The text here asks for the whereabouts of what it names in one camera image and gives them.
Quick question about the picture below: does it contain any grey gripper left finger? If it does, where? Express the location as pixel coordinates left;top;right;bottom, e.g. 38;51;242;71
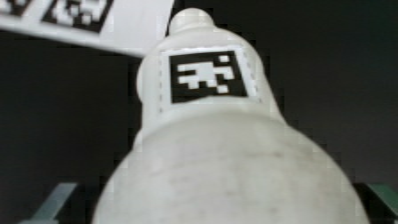
18;182;78;224

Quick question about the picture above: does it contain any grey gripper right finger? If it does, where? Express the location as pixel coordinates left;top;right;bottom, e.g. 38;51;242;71
366;183;398;224

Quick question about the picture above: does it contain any white lamp bulb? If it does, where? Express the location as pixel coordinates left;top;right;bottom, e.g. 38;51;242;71
93;8;370;224

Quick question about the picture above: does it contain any white marker tag plate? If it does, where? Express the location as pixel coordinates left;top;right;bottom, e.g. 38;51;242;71
0;0;174;56

